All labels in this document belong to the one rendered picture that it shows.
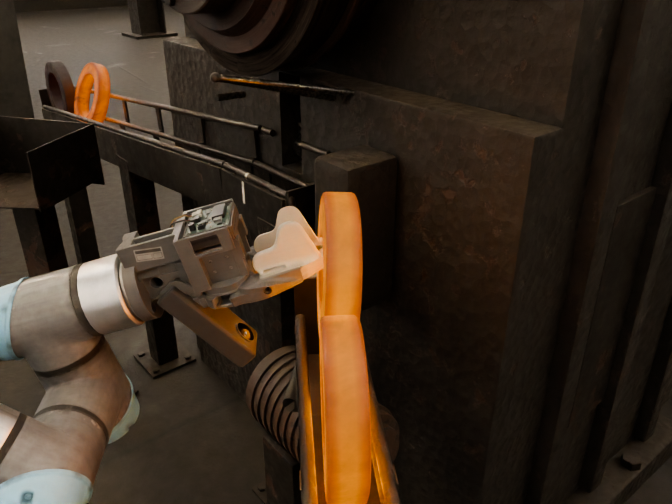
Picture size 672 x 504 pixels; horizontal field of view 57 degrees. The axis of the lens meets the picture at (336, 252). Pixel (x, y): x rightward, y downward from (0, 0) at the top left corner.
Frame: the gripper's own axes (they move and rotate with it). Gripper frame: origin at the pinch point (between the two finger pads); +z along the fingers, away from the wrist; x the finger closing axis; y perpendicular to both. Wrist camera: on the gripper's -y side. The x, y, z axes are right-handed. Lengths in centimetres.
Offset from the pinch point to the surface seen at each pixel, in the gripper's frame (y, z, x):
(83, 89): 5, -62, 128
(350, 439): -3.8, -1.7, -21.6
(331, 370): 0.0, -1.9, -18.2
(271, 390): -25.2, -14.8, 13.4
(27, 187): -4, -63, 73
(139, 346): -64, -68, 99
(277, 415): -27.2, -14.6, 10.4
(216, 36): 17, -11, 47
